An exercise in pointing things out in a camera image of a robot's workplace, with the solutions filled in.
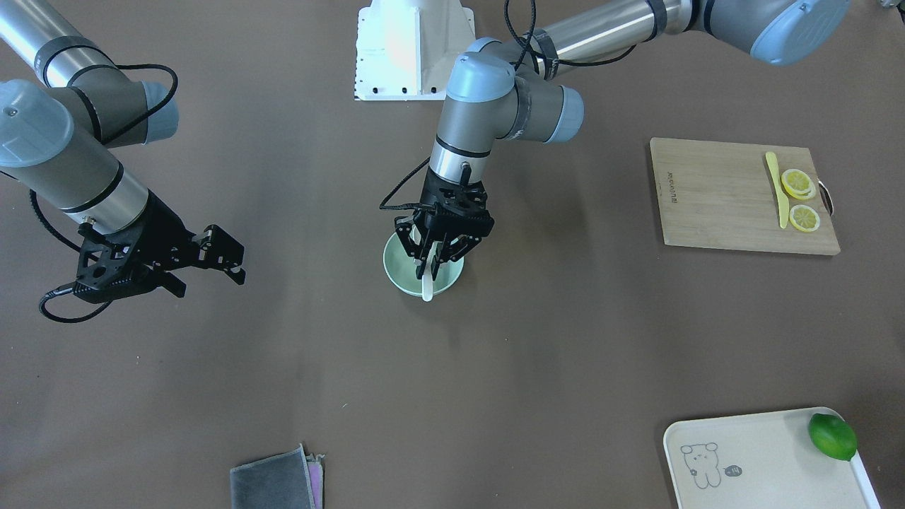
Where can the grey folded cloth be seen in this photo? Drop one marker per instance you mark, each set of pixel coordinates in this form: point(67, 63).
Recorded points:
point(290, 480)

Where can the white ceramic spoon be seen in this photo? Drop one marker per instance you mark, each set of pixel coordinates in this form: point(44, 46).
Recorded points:
point(427, 281)

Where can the yellow plastic knife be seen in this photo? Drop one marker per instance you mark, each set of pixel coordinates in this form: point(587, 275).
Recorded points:
point(782, 201)

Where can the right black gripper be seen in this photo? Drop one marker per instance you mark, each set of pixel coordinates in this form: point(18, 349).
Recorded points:
point(164, 232)

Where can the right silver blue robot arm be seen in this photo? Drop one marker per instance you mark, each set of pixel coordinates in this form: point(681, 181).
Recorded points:
point(57, 138)

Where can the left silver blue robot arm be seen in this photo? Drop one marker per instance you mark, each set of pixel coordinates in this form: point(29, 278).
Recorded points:
point(499, 91)

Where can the cream rabbit tray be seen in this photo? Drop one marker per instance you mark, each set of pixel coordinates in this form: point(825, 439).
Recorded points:
point(763, 460)

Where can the mint green bowl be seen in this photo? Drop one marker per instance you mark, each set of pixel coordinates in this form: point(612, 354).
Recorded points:
point(401, 270)

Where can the bamboo cutting board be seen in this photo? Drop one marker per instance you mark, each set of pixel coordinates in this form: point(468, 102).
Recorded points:
point(720, 195)

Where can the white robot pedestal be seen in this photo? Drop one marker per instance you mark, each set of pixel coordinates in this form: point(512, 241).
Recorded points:
point(405, 50)

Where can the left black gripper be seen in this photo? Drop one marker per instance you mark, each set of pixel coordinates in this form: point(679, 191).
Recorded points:
point(433, 192)

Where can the green lime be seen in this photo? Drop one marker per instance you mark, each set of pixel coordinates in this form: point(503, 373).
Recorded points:
point(832, 436)

